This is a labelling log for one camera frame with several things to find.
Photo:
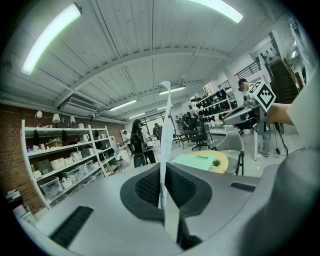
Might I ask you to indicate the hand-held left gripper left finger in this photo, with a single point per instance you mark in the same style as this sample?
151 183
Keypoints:
112 225

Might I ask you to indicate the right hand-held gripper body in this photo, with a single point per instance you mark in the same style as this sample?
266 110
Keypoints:
261 97

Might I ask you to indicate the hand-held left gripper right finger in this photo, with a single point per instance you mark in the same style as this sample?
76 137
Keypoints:
220 212

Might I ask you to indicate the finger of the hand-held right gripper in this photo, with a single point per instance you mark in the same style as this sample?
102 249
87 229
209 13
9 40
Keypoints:
235 116

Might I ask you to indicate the white A4 paper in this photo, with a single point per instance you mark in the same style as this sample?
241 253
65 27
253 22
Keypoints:
166 140

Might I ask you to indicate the person's right forearm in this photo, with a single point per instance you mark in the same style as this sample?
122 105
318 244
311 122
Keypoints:
280 113

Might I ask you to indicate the white display shelf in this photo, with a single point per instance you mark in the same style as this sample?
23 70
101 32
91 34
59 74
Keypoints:
215 106

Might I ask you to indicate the row of black gear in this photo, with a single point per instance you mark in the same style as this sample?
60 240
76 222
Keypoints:
212 102

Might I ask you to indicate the grey padded chair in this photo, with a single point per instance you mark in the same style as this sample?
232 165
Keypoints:
232 143

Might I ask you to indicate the dark staircase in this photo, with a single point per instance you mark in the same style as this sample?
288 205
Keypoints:
283 80

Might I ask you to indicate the black metal railing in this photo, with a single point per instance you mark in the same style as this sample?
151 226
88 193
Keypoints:
248 68

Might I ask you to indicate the black office chair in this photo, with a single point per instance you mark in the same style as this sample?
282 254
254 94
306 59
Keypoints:
201 135

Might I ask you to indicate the round wooden table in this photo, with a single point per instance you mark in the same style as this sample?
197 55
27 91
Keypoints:
223 156

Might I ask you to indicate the small green potted plant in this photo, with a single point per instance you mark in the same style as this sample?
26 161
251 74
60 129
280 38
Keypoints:
216 163

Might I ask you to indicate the dark wooden table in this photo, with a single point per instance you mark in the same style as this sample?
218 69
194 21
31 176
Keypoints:
183 137

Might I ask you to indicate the long ceiling tube light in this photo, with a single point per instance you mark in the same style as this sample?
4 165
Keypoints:
222 8
47 37
122 105
172 90
137 115

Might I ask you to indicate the clear plastic storage bin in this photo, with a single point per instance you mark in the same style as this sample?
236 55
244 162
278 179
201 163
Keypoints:
51 187

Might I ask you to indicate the person's grey t-shirt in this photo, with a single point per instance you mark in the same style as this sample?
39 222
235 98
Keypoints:
295 200

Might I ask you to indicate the white storage box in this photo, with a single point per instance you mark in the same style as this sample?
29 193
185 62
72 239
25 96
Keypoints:
58 163

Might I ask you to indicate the white shelving unit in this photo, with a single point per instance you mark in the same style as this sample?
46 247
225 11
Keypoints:
62 150

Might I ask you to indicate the white kettle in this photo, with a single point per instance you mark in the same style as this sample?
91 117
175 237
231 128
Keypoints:
85 138

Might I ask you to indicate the small table lamp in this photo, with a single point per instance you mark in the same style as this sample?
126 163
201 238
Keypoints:
38 117
56 118
72 120

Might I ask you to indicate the white ceiling air conditioner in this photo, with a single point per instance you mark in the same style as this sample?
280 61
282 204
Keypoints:
80 105

